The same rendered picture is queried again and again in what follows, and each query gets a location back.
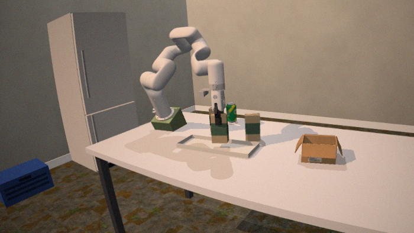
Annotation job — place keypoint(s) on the green soda can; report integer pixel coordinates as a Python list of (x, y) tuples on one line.
[(231, 112)]

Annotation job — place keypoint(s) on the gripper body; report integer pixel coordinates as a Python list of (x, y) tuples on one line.
[(217, 96)]

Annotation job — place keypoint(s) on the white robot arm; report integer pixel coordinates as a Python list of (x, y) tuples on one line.
[(189, 38)]

